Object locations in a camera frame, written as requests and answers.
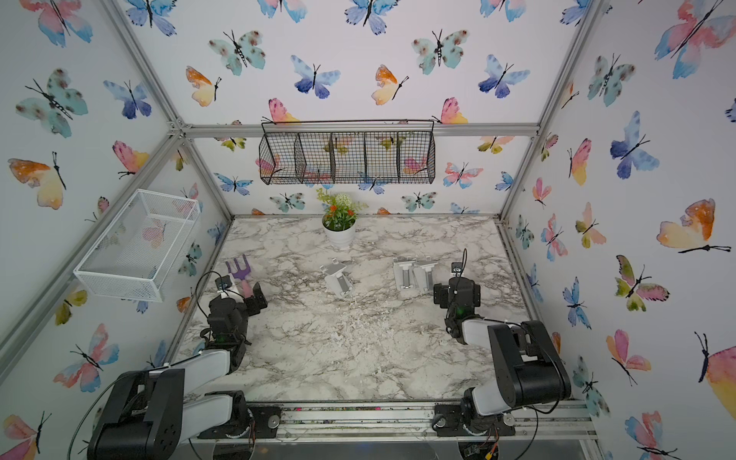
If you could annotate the purple plastic fork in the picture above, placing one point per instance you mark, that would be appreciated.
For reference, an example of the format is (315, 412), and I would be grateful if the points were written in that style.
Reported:
(239, 269)

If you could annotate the white mesh wall basket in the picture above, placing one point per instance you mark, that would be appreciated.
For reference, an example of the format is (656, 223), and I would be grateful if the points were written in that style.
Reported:
(135, 254)

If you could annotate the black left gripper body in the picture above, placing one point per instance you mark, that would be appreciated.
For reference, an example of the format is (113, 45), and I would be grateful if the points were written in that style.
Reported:
(253, 308)

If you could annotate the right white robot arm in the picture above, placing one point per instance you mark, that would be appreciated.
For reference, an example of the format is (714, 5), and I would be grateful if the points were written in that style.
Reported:
(527, 368)

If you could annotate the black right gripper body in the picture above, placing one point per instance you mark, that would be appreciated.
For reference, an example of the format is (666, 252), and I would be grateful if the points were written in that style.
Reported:
(442, 292)

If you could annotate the black wire wall basket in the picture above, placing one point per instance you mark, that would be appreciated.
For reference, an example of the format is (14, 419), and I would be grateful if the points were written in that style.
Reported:
(347, 152)

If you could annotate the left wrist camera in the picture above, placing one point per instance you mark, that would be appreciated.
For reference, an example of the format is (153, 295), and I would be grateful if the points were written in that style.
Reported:
(223, 283)

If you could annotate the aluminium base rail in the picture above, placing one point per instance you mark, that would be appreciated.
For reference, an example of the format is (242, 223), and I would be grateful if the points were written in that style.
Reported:
(334, 422)

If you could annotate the white flower pot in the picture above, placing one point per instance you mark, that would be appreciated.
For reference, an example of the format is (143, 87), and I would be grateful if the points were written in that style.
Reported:
(341, 239)

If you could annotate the grey folding phone stand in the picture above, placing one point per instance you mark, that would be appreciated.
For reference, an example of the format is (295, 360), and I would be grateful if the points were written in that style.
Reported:
(404, 275)

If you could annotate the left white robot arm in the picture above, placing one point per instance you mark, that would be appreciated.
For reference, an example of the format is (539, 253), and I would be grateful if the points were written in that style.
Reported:
(146, 415)

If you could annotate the green artificial plant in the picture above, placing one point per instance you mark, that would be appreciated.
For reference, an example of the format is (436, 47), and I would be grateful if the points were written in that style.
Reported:
(341, 211)

